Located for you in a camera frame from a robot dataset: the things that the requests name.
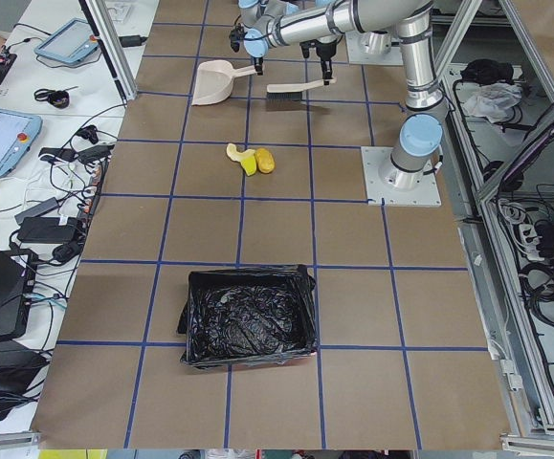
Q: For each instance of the aluminium frame post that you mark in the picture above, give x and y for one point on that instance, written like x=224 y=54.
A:
x=98 y=17

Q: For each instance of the blue teach pendant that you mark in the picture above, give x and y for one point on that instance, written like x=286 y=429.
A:
x=17 y=132
x=70 y=45

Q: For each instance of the black-lined pink trash bin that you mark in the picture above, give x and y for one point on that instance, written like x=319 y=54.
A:
x=253 y=315

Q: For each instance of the yellow fruit peel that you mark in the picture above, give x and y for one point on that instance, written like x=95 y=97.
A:
x=245 y=158

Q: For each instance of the white plastic dustpan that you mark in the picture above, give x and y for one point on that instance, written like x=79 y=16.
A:
x=214 y=81

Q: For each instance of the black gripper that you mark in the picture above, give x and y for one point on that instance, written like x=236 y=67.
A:
x=257 y=61
x=324 y=52

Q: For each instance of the crumpled white cloth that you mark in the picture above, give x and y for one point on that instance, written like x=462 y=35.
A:
x=493 y=102

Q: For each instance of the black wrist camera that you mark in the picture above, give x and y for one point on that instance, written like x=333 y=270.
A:
x=237 y=37

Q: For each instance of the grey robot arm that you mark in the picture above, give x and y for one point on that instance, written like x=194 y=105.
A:
x=411 y=22
x=270 y=24

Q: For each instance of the black power adapter brick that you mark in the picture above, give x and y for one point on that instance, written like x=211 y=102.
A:
x=48 y=230

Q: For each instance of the blue teach pendant far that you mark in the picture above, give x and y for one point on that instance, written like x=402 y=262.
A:
x=70 y=45

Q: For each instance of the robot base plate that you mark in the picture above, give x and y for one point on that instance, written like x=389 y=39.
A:
x=386 y=185
x=380 y=48

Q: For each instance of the blue teach pendant near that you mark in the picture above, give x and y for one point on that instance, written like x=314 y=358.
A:
x=17 y=132

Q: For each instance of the orange-brown bread piece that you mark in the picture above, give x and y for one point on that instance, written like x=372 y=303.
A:
x=265 y=160

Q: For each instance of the black roll of tape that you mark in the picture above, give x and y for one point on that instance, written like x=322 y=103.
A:
x=59 y=99

